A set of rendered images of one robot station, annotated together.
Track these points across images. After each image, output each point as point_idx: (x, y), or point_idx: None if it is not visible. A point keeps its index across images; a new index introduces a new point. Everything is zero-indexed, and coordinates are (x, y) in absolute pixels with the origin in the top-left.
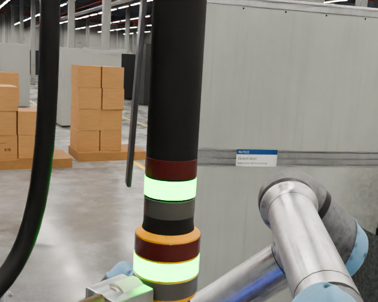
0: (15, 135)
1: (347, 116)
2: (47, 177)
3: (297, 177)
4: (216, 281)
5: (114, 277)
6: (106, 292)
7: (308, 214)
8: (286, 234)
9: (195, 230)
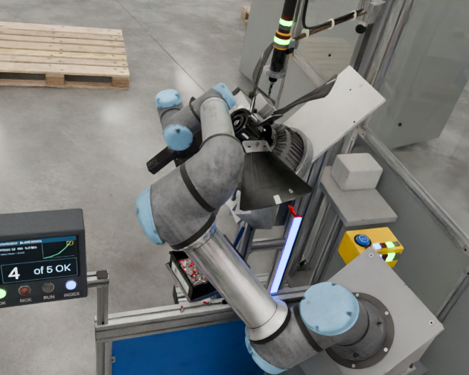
0: None
1: None
2: (303, 9)
3: (218, 137)
4: (254, 278)
5: (291, 41)
6: (290, 38)
7: (217, 120)
8: (231, 122)
9: (277, 30)
